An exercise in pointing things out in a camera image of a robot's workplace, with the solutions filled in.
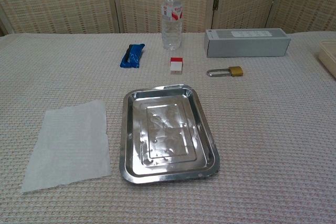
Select white paper sheet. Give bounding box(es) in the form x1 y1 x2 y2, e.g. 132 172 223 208
21 100 111 194

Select silver metal tray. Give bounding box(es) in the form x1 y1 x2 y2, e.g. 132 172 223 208
119 84 221 185

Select small red white box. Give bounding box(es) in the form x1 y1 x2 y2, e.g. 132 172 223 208
169 57 183 75

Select blue snack packet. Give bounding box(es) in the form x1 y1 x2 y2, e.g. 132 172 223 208
119 43 145 69

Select brass padlock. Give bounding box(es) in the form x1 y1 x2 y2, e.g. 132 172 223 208
206 66 244 78

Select clear plastic water bottle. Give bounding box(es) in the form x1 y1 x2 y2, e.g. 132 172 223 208
161 0 183 51

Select long grey cardboard box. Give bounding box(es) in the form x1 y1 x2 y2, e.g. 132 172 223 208
204 28 291 58

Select beige woven tablecloth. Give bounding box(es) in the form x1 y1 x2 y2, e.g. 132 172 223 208
0 31 336 224

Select woven folding screen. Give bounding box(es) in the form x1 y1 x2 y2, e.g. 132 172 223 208
0 0 336 36

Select cream plastic container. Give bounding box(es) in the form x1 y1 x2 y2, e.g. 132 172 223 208
318 39 336 79

